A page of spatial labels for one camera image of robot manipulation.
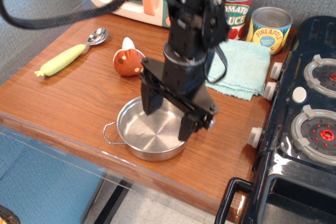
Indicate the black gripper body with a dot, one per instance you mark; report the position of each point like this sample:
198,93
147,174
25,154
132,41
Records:
182,82

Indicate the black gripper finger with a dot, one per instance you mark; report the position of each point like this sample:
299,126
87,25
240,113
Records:
151,99
189,124

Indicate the stainless steel pot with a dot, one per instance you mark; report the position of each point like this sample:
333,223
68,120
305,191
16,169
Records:
153,137

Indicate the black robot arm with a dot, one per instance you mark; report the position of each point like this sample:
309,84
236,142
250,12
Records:
198,27

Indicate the light blue folded cloth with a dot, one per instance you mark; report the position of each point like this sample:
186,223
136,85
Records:
248,64

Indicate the black toy stove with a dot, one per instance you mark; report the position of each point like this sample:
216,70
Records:
294,168

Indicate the brown toy mushroom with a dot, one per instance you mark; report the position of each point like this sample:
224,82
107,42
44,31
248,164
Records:
127,61

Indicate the teal toy microwave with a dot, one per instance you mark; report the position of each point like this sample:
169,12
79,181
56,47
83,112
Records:
154,12

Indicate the tomato sauce can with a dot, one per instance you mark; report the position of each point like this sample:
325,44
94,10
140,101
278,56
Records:
237,12

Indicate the pineapple can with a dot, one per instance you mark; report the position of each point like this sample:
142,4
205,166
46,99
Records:
270,27

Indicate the orange object at corner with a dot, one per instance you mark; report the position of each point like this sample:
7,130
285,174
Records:
8,217

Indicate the spoon with green handle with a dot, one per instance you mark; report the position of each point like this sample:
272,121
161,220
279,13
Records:
65,58

